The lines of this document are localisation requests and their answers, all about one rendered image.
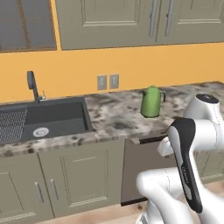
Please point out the grey wall socket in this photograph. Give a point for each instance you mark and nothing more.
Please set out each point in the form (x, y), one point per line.
(114, 81)
(102, 82)

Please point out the grey-green base cupboard door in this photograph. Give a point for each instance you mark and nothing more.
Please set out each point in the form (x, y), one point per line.
(211, 164)
(17, 192)
(84, 175)

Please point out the grey dishwasher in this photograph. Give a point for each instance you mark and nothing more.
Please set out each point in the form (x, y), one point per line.
(140, 169)

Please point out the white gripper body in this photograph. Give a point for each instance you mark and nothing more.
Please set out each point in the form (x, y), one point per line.
(164, 147)

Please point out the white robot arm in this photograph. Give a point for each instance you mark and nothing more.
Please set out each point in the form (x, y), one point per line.
(210, 131)

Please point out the green kettle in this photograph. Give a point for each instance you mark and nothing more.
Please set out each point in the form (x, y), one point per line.
(151, 102)

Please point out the dark grey tap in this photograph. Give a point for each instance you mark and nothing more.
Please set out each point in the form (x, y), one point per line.
(32, 83)

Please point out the grey-green wall cupboard door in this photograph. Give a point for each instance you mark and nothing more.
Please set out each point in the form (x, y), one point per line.
(198, 20)
(108, 23)

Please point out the grey sink grid mat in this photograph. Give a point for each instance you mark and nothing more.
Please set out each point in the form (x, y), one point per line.
(11, 124)

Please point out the dark grey sink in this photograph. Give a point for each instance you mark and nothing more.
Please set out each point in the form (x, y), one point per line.
(55, 119)

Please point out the glass-fronted wall cupboard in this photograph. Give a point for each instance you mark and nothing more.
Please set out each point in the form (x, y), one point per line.
(26, 24)

